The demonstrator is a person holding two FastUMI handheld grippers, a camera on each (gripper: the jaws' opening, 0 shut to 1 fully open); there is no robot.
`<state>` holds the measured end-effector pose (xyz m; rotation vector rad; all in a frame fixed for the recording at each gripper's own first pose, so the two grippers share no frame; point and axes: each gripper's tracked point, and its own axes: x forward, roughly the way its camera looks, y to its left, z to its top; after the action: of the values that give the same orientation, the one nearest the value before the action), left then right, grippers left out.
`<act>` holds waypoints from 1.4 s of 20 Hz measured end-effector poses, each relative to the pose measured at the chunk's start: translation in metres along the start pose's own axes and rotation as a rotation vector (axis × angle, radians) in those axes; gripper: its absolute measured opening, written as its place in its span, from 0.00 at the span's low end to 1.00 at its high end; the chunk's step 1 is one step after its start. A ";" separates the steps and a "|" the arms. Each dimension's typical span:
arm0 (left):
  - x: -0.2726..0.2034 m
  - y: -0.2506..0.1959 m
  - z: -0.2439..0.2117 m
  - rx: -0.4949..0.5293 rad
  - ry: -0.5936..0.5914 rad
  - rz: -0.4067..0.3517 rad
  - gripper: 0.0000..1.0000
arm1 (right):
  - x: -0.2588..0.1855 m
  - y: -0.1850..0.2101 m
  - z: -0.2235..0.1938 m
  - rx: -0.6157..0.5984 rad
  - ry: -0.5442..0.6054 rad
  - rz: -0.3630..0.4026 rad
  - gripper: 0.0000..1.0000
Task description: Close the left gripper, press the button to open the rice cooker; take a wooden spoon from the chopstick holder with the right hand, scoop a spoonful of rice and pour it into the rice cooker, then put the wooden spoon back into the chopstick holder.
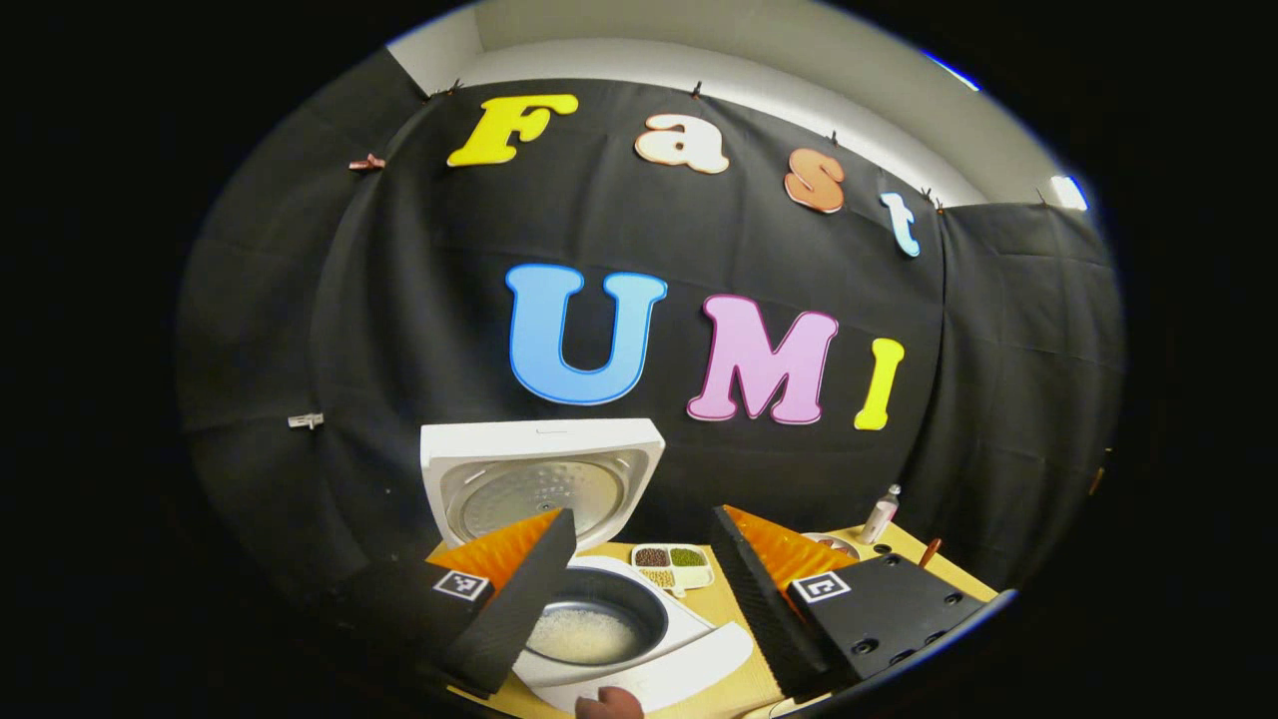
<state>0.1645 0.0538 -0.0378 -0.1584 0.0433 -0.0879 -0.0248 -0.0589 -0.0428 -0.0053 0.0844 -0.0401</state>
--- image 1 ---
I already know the small clear bottle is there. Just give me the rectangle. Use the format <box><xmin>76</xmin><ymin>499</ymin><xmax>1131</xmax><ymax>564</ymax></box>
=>
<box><xmin>861</xmin><ymin>484</ymin><xmax>902</xmax><ymax>545</ymax></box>

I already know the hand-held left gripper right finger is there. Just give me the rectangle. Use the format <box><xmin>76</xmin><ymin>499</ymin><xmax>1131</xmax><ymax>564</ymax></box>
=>
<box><xmin>709</xmin><ymin>504</ymin><xmax>999</xmax><ymax>700</ymax></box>

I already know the white rice cooker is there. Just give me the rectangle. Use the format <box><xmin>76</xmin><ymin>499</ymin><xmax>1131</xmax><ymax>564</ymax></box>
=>
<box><xmin>419</xmin><ymin>417</ymin><xmax>755</xmax><ymax>716</ymax></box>

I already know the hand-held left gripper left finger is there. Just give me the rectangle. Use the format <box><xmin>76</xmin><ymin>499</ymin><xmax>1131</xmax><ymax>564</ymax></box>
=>
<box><xmin>319</xmin><ymin>507</ymin><xmax>578</xmax><ymax>698</ymax></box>

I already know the white divided grain dish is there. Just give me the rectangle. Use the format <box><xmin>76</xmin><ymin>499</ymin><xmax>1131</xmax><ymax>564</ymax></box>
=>
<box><xmin>631</xmin><ymin>542</ymin><xmax>715</xmax><ymax>597</ymax></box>

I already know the white rice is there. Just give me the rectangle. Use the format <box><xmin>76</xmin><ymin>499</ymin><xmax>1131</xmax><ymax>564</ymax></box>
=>
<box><xmin>526</xmin><ymin>605</ymin><xmax>645</xmax><ymax>666</ymax></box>

